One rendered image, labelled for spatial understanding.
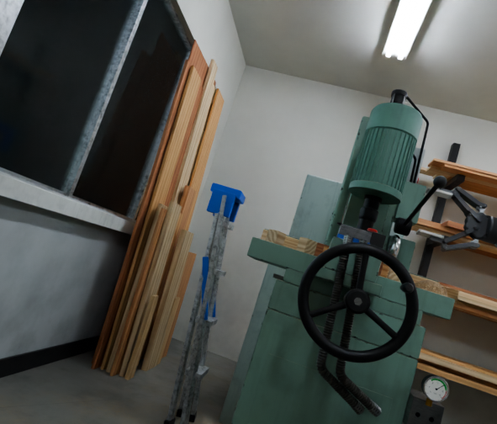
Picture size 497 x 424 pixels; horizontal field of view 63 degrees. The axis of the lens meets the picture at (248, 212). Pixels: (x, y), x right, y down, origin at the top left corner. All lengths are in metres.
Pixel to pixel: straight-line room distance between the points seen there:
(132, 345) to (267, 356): 1.41
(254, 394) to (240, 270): 2.53
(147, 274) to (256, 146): 1.91
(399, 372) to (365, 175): 0.60
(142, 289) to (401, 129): 1.71
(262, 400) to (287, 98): 3.24
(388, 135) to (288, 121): 2.64
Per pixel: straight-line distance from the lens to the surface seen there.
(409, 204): 1.64
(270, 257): 1.24
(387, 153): 1.41
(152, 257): 2.50
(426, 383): 1.23
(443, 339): 3.88
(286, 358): 1.25
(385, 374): 1.27
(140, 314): 2.52
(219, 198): 2.04
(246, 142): 3.97
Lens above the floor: 0.80
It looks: 7 degrees up
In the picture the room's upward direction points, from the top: 18 degrees clockwise
